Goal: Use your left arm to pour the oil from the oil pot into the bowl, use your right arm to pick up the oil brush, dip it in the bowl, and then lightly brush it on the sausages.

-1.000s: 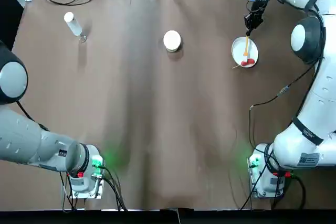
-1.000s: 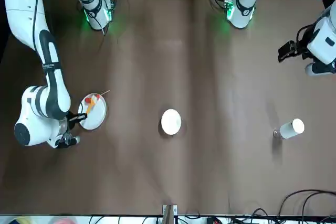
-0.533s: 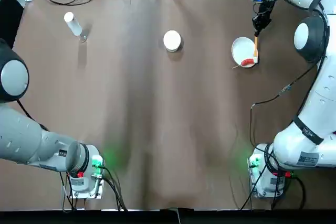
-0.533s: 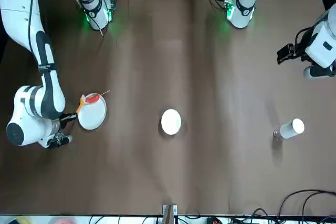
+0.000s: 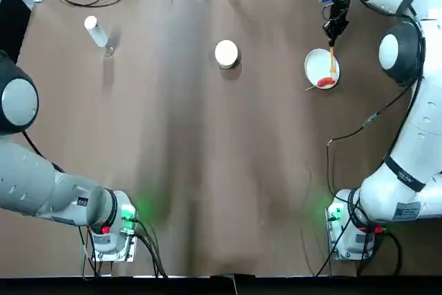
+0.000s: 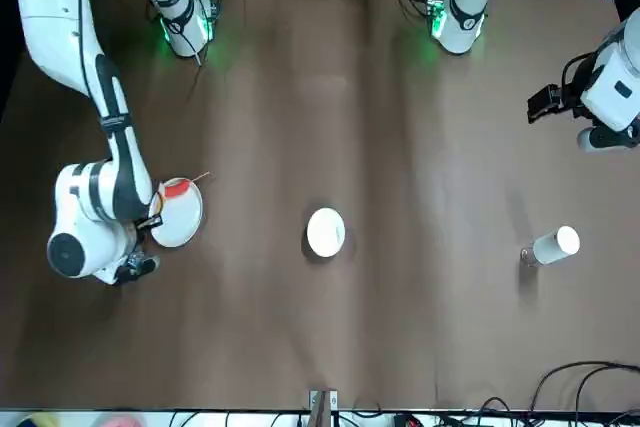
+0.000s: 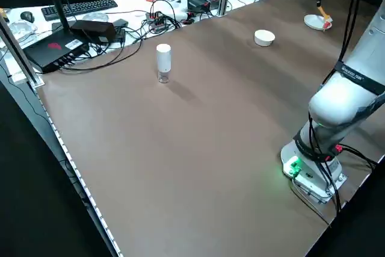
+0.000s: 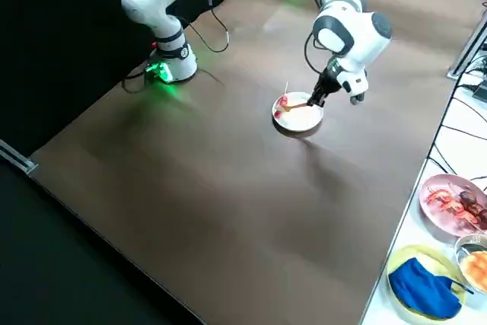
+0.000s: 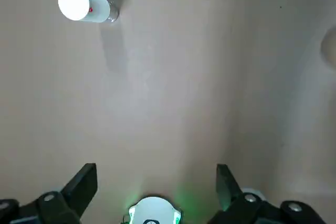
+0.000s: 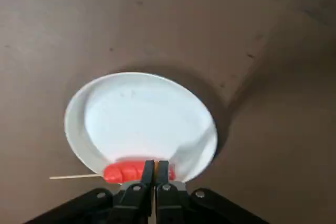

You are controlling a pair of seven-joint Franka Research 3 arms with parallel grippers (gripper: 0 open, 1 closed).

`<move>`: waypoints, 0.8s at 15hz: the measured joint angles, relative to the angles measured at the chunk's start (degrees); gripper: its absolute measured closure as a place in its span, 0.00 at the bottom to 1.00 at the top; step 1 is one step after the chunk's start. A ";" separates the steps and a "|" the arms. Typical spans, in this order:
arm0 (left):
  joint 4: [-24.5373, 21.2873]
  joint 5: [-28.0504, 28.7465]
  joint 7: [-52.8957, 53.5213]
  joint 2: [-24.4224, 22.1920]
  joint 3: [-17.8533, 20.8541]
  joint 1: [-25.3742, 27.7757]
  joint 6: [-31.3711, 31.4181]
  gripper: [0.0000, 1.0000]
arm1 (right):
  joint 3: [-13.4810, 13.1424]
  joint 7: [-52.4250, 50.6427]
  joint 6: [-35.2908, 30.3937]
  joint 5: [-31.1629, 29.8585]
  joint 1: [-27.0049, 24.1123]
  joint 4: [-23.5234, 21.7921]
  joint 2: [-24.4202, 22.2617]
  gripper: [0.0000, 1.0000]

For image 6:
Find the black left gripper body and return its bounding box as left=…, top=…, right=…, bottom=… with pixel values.
left=560, top=77, right=586, bottom=121

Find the white oil pot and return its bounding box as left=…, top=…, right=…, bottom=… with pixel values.
left=519, top=225, right=582, bottom=268

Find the white bowl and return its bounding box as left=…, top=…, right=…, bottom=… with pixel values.
left=305, top=206, right=347, bottom=261

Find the white round plate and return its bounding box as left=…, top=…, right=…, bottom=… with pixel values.
left=148, top=176, right=205, bottom=249

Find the red sausage on stick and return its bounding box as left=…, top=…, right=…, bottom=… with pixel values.
left=163, top=171, right=214, bottom=199

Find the pink item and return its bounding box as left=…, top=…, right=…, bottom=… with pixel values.
left=92, top=413, right=149, bottom=427

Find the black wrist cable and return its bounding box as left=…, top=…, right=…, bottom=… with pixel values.
left=561, top=53, right=601, bottom=98

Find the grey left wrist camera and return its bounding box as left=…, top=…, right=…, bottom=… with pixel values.
left=577, top=124, right=640, bottom=154

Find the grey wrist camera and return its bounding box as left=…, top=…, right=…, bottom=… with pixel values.
left=97, top=252, right=162, bottom=287
left=577, top=124, right=640, bottom=154

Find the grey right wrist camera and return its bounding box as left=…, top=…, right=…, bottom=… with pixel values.
left=97, top=252, right=162, bottom=287

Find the metal camera bracket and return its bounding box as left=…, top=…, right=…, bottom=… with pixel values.
left=307, top=388, right=340, bottom=427

